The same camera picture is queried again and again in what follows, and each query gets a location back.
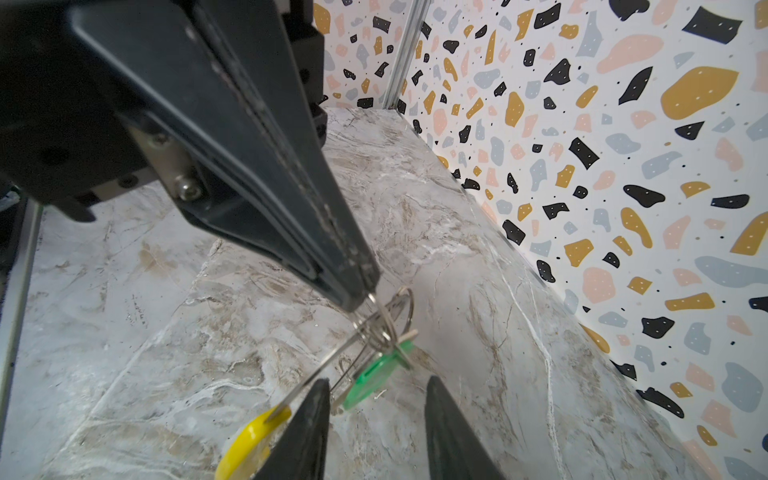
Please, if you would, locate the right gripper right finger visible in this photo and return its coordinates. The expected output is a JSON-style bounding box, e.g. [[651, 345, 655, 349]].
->
[[424, 376, 504, 480]]

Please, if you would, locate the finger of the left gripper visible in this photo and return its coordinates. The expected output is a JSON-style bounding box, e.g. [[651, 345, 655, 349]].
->
[[193, 1, 380, 310], [67, 0, 349, 313]]

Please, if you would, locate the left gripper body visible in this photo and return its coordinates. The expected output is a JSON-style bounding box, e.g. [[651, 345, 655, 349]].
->
[[0, 0, 329, 223]]

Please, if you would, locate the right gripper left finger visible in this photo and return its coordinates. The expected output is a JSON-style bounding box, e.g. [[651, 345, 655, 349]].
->
[[254, 379, 331, 480]]

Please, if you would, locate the metal key gauge with yellow handle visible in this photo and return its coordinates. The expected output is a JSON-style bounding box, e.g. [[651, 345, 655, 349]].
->
[[214, 323, 373, 479]]

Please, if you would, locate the steel split keyring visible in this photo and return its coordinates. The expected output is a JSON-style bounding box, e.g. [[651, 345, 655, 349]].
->
[[352, 286, 416, 354]]

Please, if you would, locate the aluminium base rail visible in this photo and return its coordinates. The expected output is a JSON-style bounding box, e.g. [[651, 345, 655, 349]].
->
[[1, 199, 42, 440]]

